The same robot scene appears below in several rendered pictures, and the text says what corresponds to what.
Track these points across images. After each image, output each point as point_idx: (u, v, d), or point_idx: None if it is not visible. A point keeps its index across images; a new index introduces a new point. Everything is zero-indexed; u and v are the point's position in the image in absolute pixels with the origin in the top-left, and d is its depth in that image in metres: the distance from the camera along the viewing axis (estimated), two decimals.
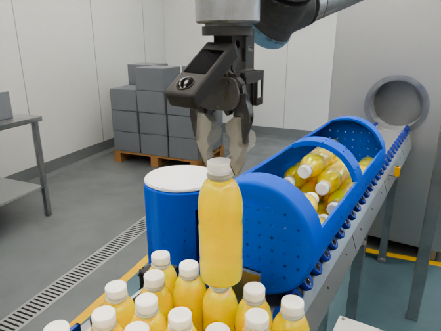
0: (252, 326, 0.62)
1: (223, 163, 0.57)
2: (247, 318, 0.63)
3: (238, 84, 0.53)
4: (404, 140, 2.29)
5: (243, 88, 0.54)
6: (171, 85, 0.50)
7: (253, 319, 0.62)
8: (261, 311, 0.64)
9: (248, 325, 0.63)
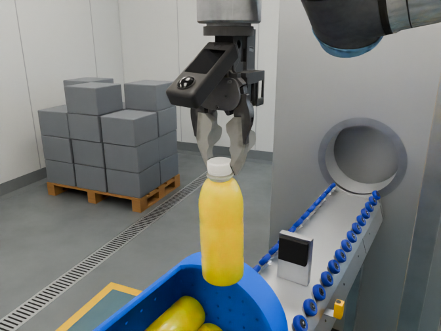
0: None
1: (223, 163, 0.57)
2: None
3: (239, 84, 0.53)
4: (365, 223, 1.52)
5: (243, 88, 0.55)
6: (172, 85, 0.50)
7: None
8: None
9: None
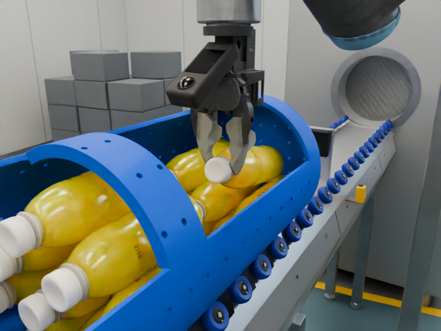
0: None
1: (221, 178, 0.58)
2: None
3: (239, 84, 0.53)
4: (381, 140, 1.53)
5: (243, 88, 0.55)
6: (172, 85, 0.50)
7: None
8: None
9: None
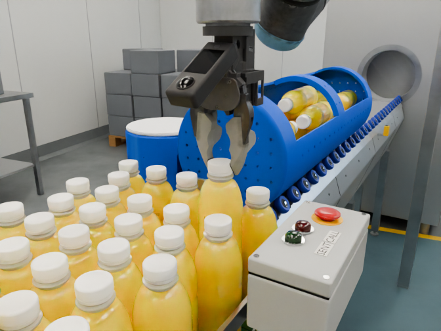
0: (214, 169, 0.58)
1: None
2: (209, 162, 0.58)
3: (238, 84, 0.53)
4: (395, 107, 2.27)
5: (243, 88, 0.55)
6: (172, 85, 0.50)
7: (215, 163, 0.58)
8: (225, 159, 0.60)
9: (210, 170, 0.58)
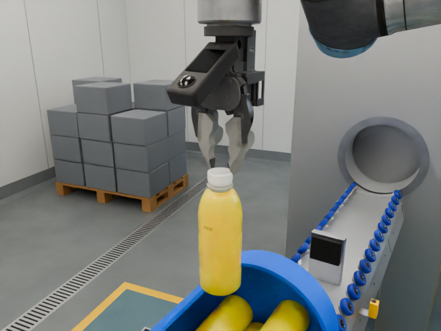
0: (214, 179, 0.58)
1: None
2: (209, 173, 0.59)
3: (239, 84, 0.54)
4: (390, 222, 1.52)
5: (243, 88, 0.55)
6: (172, 83, 0.50)
7: (215, 173, 0.59)
8: (224, 169, 0.60)
9: (210, 180, 0.59)
